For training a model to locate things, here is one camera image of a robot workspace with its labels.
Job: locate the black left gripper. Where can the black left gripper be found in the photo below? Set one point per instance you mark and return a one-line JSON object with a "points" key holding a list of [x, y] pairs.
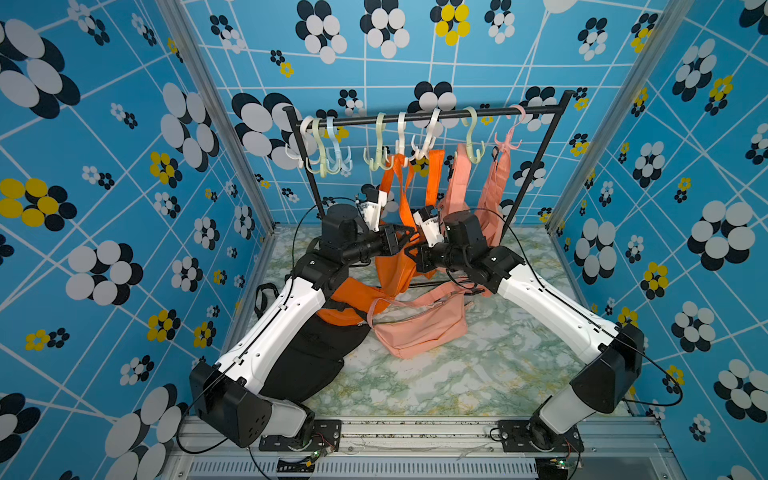
{"points": [[388, 239]]}

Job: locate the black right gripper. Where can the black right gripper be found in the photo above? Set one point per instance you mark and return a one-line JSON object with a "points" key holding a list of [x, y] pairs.
{"points": [[423, 259]]}

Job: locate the pink bag large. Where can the pink bag large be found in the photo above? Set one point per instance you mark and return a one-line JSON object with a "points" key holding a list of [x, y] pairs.
{"points": [[455, 196]]}

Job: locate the black bag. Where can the black bag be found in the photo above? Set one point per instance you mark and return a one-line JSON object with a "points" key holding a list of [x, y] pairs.
{"points": [[298, 354]]}

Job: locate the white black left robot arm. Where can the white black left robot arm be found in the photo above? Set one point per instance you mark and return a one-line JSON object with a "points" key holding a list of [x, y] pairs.
{"points": [[227, 394]]}

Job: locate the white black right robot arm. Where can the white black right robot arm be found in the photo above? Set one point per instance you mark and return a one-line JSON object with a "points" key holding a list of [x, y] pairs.
{"points": [[612, 355]]}

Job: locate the green hook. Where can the green hook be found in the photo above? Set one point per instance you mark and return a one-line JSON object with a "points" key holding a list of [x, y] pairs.
{"points": [[319, 165], [470, 121], [380, 159]]}

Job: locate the light blue hook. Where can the light blue hook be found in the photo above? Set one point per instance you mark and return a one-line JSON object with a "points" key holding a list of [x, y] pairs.
{"points": [[340, 162]]}

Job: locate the white hook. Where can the white hook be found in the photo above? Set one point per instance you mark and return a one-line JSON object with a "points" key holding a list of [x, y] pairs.
{"points": [[433, 129], [310, 145], [400, 144]]}

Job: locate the pink hook rightmost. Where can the pink hook rightmost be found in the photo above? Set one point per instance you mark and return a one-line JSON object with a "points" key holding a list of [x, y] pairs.
{"points": [[510, 132]]}

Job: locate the white hook leftmost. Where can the white hook leftmost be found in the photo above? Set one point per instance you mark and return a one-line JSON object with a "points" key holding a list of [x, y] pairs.
{"points": [[310, 145]]}

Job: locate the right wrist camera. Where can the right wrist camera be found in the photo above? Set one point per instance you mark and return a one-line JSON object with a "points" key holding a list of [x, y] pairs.
{"points": [[428, 221]]}

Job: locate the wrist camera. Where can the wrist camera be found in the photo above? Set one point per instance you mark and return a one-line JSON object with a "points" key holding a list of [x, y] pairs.
{"points": [[372, 206], [428, 221]]}

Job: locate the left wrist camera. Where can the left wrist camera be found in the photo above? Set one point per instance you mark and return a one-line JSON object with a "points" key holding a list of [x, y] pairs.
{"points": [[372, 206]]}

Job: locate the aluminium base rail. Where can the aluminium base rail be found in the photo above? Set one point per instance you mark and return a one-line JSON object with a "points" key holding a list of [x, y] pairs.
{"points": [[442, 448]]}

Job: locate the aluminium corner post left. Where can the aluminium corner post left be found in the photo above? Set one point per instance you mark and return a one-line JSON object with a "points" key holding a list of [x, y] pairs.
{"points": [[173, 15]]}

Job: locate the aluminium corner post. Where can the aluminium corner post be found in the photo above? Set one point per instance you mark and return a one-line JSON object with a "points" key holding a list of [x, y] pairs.
{"points": [[669, 23], [173, 15]]}

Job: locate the aluminium corner post right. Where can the aluminium corner post right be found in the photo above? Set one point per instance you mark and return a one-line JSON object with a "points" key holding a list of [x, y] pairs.
{"points": [[669, 23]]}

